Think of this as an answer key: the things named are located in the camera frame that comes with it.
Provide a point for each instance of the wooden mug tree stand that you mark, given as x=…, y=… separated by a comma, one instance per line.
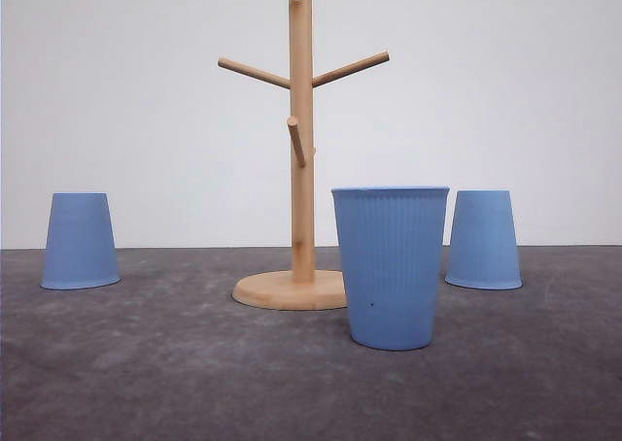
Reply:
x=304, y=288

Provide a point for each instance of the blue cup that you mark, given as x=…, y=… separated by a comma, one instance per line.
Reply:
x=484, y=249
x=80, y=251
x=392, y=241

